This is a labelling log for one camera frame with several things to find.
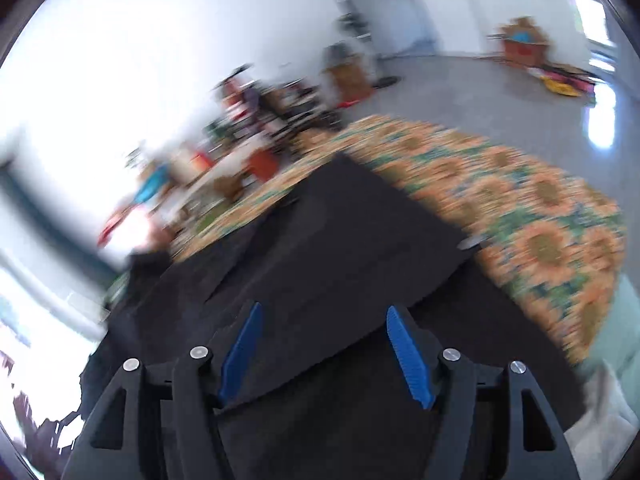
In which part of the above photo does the black jacket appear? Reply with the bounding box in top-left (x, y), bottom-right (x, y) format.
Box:
top-left (63, 154), bottom-right (584, 479)

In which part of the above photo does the orange paper bag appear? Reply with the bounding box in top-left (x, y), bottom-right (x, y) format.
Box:
top-left (247, 148), bottom-right (280, 182)

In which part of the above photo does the sunflower pattern tablecloth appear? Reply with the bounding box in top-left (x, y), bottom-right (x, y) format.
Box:
top-left (174, 115), bottom-right (626, 364)

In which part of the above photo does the dark teal curtain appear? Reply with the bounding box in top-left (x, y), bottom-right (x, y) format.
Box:
top-left (1, 160), bottom-right (120, 287)

